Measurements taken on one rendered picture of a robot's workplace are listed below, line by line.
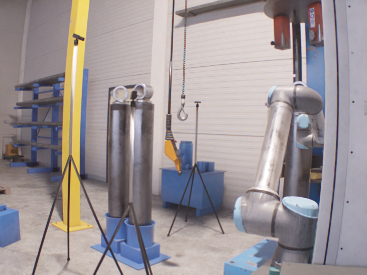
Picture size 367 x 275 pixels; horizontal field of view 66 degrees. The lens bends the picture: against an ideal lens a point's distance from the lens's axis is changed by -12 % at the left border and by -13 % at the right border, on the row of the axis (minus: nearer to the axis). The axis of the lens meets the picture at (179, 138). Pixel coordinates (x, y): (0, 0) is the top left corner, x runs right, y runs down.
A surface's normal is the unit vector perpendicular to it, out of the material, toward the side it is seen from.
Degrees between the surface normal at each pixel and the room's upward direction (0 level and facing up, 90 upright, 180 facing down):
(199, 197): 90
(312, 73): 90
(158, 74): 90
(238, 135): 90
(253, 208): 59
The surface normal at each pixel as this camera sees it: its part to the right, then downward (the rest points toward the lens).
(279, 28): -0.88, -0.01
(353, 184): -0.37, 0.01
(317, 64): -0.65, 0.00
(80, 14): 0.76, 0.04
